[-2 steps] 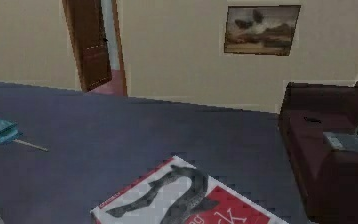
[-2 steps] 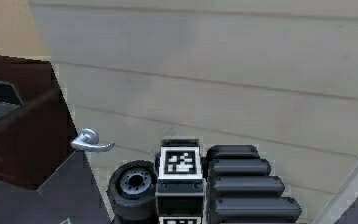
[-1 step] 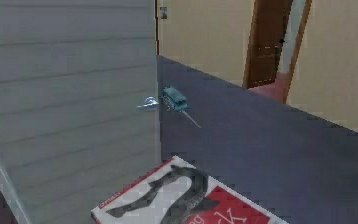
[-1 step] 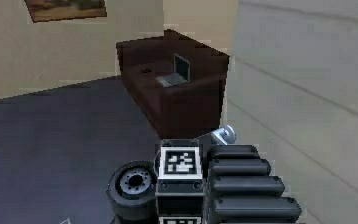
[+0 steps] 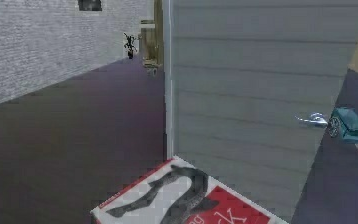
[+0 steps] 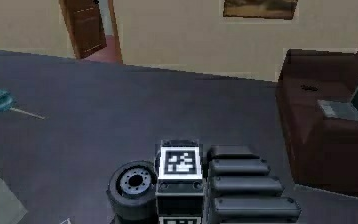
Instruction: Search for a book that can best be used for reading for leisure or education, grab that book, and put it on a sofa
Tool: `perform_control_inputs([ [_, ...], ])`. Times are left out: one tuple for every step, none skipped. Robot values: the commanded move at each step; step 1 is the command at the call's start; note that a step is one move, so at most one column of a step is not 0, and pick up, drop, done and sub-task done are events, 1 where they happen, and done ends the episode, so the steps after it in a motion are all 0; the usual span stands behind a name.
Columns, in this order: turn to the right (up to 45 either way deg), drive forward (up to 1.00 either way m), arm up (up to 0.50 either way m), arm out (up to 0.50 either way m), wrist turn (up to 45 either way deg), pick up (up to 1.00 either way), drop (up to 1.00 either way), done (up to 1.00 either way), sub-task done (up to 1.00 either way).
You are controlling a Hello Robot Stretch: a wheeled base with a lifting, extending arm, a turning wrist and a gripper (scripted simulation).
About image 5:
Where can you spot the grey room door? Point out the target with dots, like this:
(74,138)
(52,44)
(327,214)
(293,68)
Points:
(247,83)

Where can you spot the red and white book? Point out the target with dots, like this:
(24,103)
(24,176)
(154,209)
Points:
(187,200)

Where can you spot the wooden shelf unit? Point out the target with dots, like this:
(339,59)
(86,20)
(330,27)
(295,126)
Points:
(152,36)

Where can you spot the teal toy cart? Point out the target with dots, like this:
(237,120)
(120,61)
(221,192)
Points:
(348,125)

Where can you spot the dark framed picture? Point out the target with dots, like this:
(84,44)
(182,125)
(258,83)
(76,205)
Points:
(90,4)

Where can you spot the black house plant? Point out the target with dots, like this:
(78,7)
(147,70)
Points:
(130,45)

